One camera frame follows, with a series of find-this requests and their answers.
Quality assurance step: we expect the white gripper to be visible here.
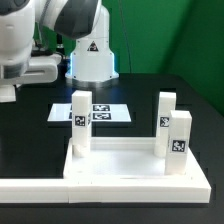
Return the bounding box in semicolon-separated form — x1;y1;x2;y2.
0;54;61;85

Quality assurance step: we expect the white desk top tray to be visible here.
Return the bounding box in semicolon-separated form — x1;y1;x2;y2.
63;136;201;183

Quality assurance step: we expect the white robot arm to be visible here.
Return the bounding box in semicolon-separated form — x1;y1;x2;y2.
0;0;119;90

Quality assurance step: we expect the fiducial marker plate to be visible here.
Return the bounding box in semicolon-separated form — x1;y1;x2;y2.
48;103;131;122

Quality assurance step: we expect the white L-shaped corner guide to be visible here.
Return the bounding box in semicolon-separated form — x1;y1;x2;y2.
0;142;212;204

